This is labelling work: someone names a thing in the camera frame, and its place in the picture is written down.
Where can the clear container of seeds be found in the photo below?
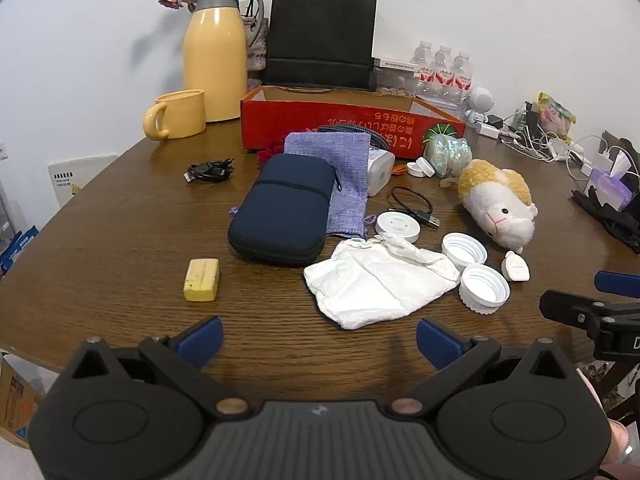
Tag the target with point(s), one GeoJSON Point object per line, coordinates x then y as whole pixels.
{"type": "Point", "coordinates": [395, 80]}

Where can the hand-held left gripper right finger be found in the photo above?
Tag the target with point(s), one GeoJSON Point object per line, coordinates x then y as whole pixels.
{"type": "Point", "coordinates": [439, 344]}

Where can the iridescent plastic bag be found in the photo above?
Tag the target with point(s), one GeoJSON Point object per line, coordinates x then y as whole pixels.
{"type": "Point", "coordinates": [450, 157]}

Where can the grey mesh pouch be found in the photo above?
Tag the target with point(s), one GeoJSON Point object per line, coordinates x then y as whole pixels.
{"type": "Point", "coordinates": [350, 130]}

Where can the white and yellow plush hamster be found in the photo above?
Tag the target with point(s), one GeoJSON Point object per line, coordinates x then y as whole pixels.
{"type": "Point", "coordinates": [500, 205]}

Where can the yellow mug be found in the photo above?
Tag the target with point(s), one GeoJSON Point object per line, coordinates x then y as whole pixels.
{"type": "Point", "coordinates": [182, 115]}

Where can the yellow sponge block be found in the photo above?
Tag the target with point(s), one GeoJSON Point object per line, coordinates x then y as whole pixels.
{"type": "Point", "coordinates": [201, 280]}

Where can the navy zip case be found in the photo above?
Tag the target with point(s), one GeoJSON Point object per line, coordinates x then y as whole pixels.
{"type": "Point", "coordinates": [280, 210]}

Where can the black gloves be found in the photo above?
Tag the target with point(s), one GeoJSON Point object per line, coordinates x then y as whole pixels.
{"type": "Point", "coordinates": [615, 222]}

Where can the black power adapter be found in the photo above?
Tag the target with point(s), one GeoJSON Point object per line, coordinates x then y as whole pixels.
{"type": "Point", "coordinates": [496, 122]}

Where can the green striped ball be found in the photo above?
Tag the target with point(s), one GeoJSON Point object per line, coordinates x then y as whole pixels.
{"type": "Point", "coordinates": [442, 130]}

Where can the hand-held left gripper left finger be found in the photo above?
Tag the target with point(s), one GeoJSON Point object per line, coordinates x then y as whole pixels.
{"type": "Point", "coordinates": [202, 341]}

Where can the black paper bag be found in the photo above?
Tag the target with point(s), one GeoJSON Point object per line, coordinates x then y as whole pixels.
{"type": "Point", "coordinates": [320, 30]}

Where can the red yarn tassel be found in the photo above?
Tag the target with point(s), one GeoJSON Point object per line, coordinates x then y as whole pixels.
{"type": "Point", "coordinates": [271, 151]}

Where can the brown cardboard carton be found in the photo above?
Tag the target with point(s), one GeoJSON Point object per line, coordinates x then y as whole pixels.
{"type": "Point", "coordinates": [17, 400]}

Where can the purple fabric pouch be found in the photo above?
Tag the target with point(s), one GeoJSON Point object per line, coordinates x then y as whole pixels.
{"type": "Point", "coordinates": [325, 155]}

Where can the white cloth pouch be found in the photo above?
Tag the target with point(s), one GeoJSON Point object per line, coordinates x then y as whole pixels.
{"type": "Point", "coordinates": [370, 285]}

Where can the small green bottle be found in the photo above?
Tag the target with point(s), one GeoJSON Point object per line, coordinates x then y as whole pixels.
{"type": "Point", "coordinates": [521, 121]}

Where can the blue printed packets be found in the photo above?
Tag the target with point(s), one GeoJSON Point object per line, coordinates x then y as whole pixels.
{"type": "Point", "coordinates": [17, 252]}

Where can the purple tissue pack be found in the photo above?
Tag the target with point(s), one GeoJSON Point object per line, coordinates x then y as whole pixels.
{"type": "Point", "coordinates": [612, 187]}

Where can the small white cap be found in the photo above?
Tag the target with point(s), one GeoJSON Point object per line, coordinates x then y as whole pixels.
{"type": "Point", "coordinates": [428, 166]}
{"type": "Point", "coordinates": [413, 169]}

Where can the yellow snack packet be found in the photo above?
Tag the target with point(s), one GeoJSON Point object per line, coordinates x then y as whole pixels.
{"type": "Point", "coordinates": [555, 115]}

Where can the red cardboard box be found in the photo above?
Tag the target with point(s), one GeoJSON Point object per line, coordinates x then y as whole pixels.
{"type": "Point", "coordinates": [310, 120]}

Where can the white printed carton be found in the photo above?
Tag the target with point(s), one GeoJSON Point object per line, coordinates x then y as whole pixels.
{"type": "Point", "coordinates": [80, 180]}

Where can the large white bottle cap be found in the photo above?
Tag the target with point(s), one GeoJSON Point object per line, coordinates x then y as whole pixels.
{"type": "Point", "coordinates": [484, 290]}
{"type": "Point", "coordinates": [464, 250]}

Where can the pink fuzzy vase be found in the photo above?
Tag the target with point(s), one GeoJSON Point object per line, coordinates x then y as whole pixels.
{"type": "Point", "coordinates": [257, 50]}

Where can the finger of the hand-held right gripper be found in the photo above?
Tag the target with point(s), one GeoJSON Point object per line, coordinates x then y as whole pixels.
{"type": "Point", "coordinates": [619, 282]}
{"type": "Point", "coordinates": [565, 305]}

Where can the yellow thermos jug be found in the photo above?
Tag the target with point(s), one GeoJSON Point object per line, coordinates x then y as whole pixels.
{"type": "Point", "coordinates": [215, 60]}

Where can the white round disc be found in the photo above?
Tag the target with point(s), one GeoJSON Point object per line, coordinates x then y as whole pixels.
{"type": "Point", "coordinates": [400, 225]}

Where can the white power adapter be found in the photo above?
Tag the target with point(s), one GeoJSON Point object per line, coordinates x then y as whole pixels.
{"type": "Point", "coordinates": [487, 130]}
{"type": "Point", "coordinates": [606, 164]}

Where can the white robot toy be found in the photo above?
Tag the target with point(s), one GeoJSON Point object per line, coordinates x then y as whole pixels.
{"type": "Point", "coordinates": [482, 100]}

